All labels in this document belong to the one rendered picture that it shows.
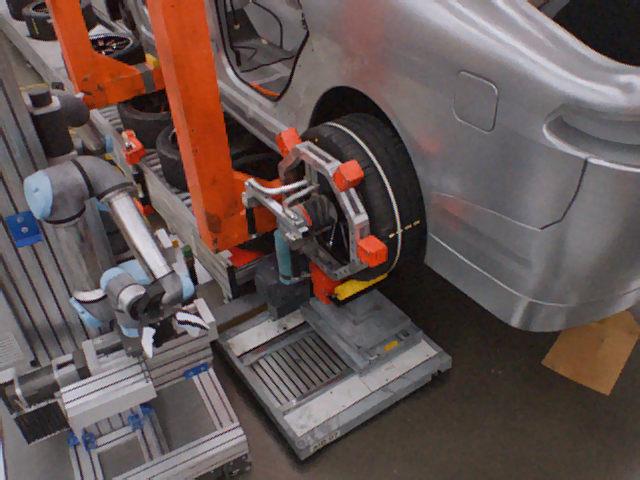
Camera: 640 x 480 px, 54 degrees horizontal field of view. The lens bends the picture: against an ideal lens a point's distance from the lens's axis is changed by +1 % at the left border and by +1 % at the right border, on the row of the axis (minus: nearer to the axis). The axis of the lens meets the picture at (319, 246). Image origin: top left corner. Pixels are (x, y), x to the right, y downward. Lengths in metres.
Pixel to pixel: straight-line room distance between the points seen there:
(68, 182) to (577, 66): 1.32
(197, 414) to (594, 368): 1.78
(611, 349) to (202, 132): 2.11
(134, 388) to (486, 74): 1.43
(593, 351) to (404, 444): 1.04
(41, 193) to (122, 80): 2.82
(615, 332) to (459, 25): 1.92
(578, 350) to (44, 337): 2.31
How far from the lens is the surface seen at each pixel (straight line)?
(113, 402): 2.12
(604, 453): 2.88
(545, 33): 1.79
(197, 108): 2.52
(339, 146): 2.29
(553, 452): 2.82
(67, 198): 1.76
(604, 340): 3.29
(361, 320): 2.87
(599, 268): 1.94
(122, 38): 5.89
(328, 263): 2.63
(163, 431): 2.64
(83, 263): 1.89
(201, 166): 2.62
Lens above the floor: 2.26
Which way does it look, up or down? 38 degrees down
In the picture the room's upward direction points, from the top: 4 degrees counter-clockwise
